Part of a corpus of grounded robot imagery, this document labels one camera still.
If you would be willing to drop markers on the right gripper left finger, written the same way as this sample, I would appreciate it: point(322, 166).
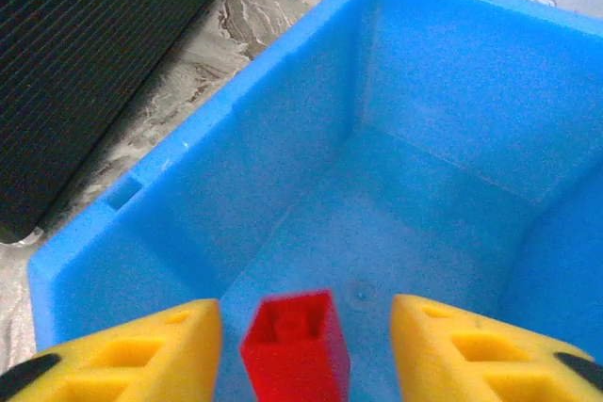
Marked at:
point(118, 364)

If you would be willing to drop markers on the blue three-compartment bin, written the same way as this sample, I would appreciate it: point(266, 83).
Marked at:
point(424, 138)

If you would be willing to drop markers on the red lego brick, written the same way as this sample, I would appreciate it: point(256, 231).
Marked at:
point(301, 359)

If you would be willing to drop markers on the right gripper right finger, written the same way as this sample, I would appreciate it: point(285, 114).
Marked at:
point(471, 364)

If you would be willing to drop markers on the black box with silver connectors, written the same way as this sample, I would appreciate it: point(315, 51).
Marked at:
point(85, 68)

